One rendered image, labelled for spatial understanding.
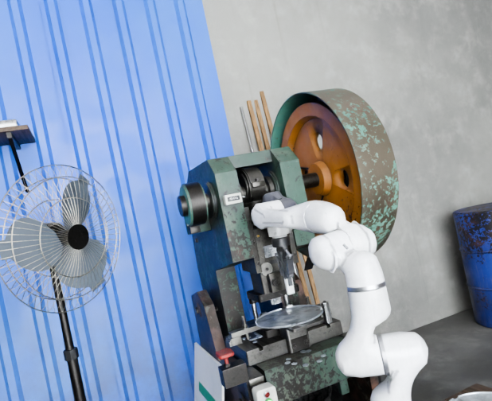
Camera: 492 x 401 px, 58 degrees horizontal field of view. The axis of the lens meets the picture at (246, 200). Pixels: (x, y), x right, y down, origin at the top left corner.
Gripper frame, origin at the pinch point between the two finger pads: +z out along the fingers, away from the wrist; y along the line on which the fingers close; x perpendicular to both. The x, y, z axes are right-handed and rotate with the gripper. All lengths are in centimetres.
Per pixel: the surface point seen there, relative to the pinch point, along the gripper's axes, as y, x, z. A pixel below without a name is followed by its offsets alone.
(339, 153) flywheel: -2, 36, -49
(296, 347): -0.6, -2.0, 25.5
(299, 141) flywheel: -35, 37, -61
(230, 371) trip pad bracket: 7.1, -33.2, 22.8
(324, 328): -3.6, 13.7, 23.2
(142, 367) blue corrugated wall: -130, -55, 57
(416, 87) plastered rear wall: -136, 215, -100
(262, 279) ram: -11.1, -6.9, -2.9
